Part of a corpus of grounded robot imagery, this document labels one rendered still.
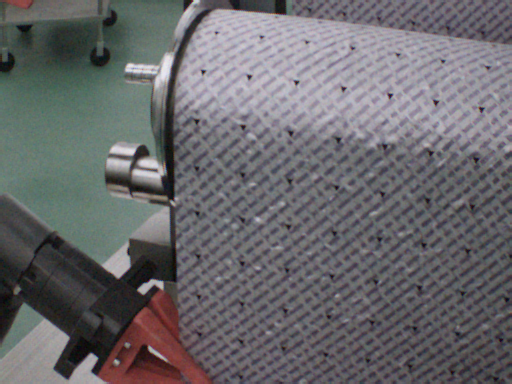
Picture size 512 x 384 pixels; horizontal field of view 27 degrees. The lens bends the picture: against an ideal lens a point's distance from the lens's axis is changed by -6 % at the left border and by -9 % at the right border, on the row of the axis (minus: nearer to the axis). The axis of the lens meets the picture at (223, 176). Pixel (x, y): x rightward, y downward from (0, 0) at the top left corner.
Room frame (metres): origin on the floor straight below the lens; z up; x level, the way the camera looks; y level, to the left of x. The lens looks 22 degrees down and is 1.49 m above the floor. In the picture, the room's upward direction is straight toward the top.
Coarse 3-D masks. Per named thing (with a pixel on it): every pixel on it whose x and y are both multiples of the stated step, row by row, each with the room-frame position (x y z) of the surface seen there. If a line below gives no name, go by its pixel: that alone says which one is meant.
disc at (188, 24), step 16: (208, 0) 0.73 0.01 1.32; (224, 0) 0.75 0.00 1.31; (192, 16) 0.70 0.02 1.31; (176, 32) 0.68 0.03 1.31; (192, 32) 0.70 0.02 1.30; (176, 48) 0.68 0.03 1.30; (176, 64) 0.68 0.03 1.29; (160, 80) 0.67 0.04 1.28; (176, 80) 0.68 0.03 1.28; (160, 96) 0.66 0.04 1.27; (160, 112) 0.66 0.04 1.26; (160, 128) 0.66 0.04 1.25; (160, 144) 0.66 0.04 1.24; (160, 160) 0.66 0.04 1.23; (160, 176) 0.66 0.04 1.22
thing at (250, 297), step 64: (192, 256) 0.66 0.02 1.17; (256, 256) 0.65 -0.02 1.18; (320, 256) 0.63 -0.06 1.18; (384, 256) 0.62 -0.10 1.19; (448, 256) 0.60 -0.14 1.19; (192, 320) 0.66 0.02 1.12; (256, 320) 0.65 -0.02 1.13; (320, 320) 0.63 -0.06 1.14; (384, 320) 0.62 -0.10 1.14; (448, 320) 0.60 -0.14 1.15
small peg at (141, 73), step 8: (136, 64) 0.73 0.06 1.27; (144, 64) 0.73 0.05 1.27; (128, 72) 0.73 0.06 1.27; (136, 72) 0.72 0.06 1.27; (144, 72) 0.72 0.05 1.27; (152, 72) 0.72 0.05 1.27; (128, 80) 0.73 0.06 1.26; (136, 80) 0.72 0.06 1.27; (144, 80) 0.72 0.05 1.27; (152, 80) 0.72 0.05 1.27
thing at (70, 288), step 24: (48, 264) 0.68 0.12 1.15; (72, 264) 0.69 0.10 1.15; (96, 264) 0.70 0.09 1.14; (144, 264) 0.72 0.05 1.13; (24, 288) 0.68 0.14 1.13; (48, 288) 0.67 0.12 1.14; (72, 288) 0.67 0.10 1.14; (96, 288) 0.68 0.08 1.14; (48, 312) 0.67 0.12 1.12; (72, 312) 0.67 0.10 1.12; (72, 336) 0.64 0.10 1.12; (72, 360) 0.64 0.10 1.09
